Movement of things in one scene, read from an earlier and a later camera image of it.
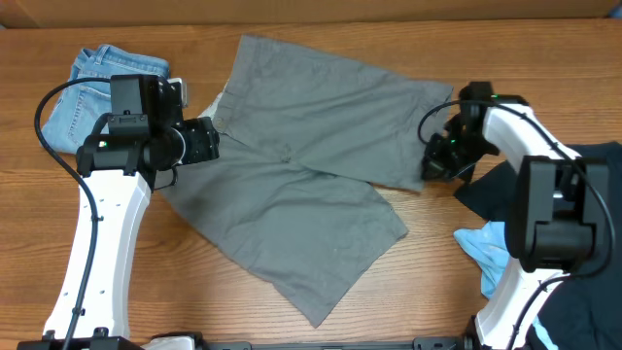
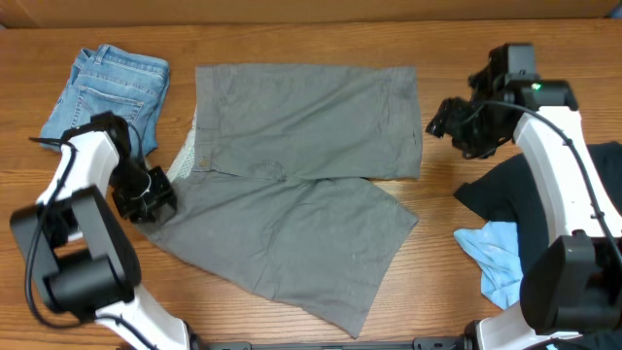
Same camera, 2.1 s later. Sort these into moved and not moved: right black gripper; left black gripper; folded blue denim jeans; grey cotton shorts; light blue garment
Moved: grey cotton shorts; right black gripper; left black gripper
Not moved: light blue garment; folded blue denim jeans
